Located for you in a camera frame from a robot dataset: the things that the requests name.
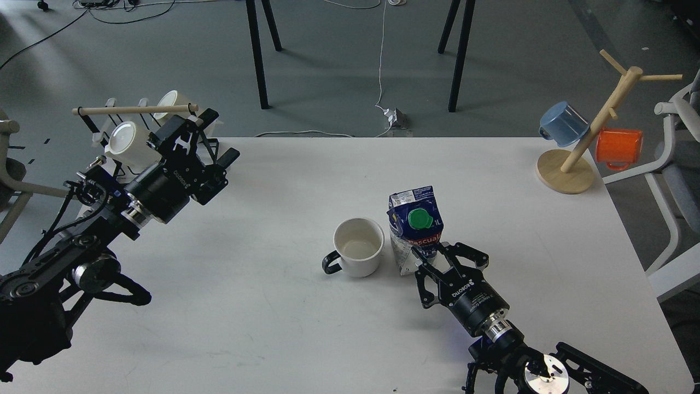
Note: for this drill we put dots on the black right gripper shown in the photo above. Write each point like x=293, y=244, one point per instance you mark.
x=473, y=301

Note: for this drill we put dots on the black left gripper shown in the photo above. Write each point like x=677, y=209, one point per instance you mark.
x=166, y=187

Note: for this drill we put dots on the blue white milk carton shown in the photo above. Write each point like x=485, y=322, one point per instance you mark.
x=415, y=221

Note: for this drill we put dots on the white mug black handle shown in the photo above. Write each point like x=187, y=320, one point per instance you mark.
x=358, y=243

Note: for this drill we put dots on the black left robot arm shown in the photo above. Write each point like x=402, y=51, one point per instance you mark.
x=72, y=264

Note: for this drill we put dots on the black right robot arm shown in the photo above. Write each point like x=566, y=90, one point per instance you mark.
x=499, y=347

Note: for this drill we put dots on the rear cream cup on rack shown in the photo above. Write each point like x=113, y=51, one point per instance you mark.
x=174, y=98

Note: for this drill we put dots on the cream cup on rack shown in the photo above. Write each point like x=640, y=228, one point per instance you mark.
x=174, y=98
x=128, y=145

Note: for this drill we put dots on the front cream cup on rack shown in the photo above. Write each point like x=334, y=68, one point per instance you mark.
x=128, y=145

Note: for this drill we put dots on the grey power adapter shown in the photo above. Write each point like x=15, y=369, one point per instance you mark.
x=396, y=119

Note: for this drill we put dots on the wooden mug tree stand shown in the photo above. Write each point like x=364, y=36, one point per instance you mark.
x=565, y=171

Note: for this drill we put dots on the left black table legs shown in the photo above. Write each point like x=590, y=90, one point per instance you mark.
x=254, y=32

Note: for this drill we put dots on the black table legs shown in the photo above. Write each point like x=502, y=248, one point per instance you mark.
x=463, y=40
x=254, y=32

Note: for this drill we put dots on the blue hanging mug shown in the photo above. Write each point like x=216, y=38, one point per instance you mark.
x=563, y=124

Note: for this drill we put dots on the beige chair left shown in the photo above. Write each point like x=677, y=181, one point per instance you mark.
x=15, y=192

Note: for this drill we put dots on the orange hanging mug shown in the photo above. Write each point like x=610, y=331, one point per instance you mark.
x=618, y=148

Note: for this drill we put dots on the white chair right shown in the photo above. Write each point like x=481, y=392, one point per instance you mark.
x=677, y=163

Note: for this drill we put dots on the right black table legs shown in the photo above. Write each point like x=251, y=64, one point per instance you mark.
x=463, y=40

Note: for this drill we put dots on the black wire cup rack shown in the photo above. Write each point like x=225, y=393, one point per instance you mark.
x=103, y=120

